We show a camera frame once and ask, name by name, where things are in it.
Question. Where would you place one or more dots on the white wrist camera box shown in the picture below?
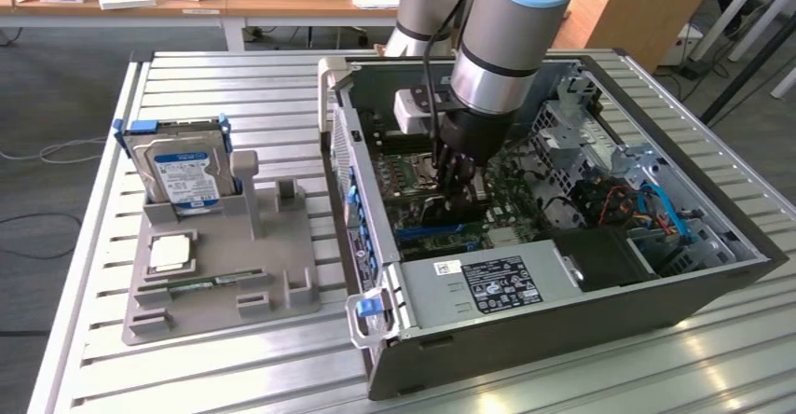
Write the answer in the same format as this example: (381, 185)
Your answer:
(411, 113)

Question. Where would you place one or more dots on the silver CPU chip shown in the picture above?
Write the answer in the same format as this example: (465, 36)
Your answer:
(171, 253)

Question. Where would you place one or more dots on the green RAM stick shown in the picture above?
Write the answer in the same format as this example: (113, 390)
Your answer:
(211, 281)

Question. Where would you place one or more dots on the silver hard disk blue label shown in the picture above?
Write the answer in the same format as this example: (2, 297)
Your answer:
(181, 171)

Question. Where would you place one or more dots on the metal CPU socket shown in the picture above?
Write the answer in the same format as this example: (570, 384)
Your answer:
(423, 171)

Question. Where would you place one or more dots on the grey plastic parts rack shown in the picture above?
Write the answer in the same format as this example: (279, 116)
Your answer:
(225, 246)

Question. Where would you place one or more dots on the hard drive with blue caddy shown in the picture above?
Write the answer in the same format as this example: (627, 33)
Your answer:
(142, 126)

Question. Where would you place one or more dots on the black open PC case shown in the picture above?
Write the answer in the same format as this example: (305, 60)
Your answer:
(561, 339)

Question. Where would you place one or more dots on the green motherboard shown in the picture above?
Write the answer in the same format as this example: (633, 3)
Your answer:
(517, 199)

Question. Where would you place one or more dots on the wooden cabinet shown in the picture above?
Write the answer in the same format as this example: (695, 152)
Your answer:
(659, 4)

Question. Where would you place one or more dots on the silver metal disk bay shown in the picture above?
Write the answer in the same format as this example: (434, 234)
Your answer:
(561, 153)

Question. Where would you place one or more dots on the grey power supply unit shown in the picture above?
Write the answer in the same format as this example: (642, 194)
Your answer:
(435, 293)

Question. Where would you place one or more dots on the white table frame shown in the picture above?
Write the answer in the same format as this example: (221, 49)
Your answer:
(730, 13)

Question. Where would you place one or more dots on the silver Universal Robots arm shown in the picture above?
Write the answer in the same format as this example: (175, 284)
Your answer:
(510, 36)

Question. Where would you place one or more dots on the blue case latch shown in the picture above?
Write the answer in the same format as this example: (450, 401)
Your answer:
(369, 307)

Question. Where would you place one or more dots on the blue expansion slot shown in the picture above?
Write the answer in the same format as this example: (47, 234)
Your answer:
(430, 236)

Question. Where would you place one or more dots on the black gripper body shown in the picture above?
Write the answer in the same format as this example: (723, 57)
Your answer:
(475, 132)

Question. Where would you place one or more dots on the black graphics card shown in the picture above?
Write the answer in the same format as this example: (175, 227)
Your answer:
(449, 220)

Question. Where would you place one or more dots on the white floor device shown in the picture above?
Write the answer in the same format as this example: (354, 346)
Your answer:
(681, 45)

